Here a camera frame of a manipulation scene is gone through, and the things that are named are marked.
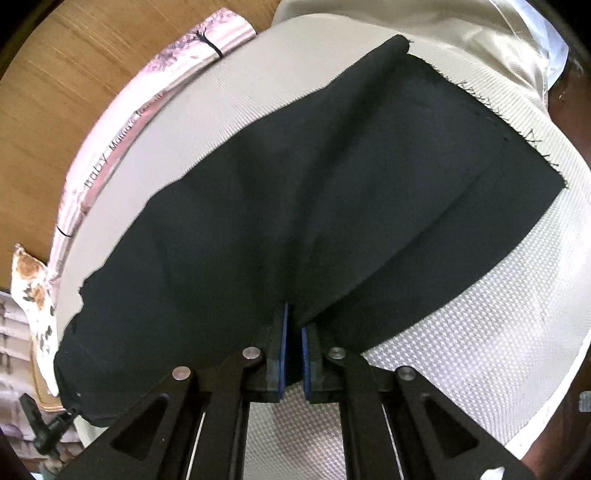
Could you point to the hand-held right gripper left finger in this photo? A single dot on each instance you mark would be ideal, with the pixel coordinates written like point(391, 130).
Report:
point(284, 355)

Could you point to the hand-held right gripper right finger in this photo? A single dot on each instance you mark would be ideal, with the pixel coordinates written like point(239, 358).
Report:
point(305, 362)

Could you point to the black pants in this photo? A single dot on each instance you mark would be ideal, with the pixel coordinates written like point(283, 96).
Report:
point(323, 207)

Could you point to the beige mesh bed mat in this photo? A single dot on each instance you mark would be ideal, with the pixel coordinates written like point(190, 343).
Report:
point(461, 346)

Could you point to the white floral pillow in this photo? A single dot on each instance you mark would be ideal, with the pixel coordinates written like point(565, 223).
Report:
point(31, 286)

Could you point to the pale shelf unit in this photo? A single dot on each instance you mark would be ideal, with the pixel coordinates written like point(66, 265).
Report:
point(11, 341)

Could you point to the pink striped tree-print pillow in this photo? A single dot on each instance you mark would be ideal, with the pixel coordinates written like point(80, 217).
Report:
point(138, 110)

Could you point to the brown bamboo mat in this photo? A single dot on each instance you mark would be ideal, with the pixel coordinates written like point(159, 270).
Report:
point(92, 69)

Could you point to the cream satin cloth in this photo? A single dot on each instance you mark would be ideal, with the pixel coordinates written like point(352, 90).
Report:
point(461, 27)

